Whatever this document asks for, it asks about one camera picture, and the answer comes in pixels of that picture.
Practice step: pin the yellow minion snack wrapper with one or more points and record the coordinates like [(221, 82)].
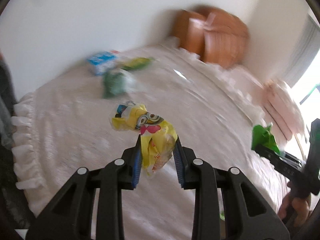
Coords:
[(157, 135)]

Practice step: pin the white lace table cover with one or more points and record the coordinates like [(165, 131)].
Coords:
[(66, 125)]

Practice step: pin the blue white milk carton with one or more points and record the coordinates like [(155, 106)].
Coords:
[(102, 62)]

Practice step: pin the dark green snack bag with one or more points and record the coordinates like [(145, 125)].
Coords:
[(117, 82)]

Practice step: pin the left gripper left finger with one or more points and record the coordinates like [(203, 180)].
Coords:
[(89, 205)]

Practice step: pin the orange wooden headboard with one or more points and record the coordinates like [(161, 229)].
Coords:
[(212, 33)]

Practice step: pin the yellow green snack bag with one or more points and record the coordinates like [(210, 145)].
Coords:
[(136, 63)]

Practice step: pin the person right hand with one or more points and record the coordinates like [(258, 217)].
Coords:
[(301, 207)]

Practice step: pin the green snack wrapper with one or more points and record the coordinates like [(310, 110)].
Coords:
[(262, 136)]

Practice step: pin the folded pink quilt stack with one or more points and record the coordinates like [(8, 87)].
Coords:
[(282, 107)]

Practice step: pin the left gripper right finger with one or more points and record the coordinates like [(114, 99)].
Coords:
[(247, 214)]

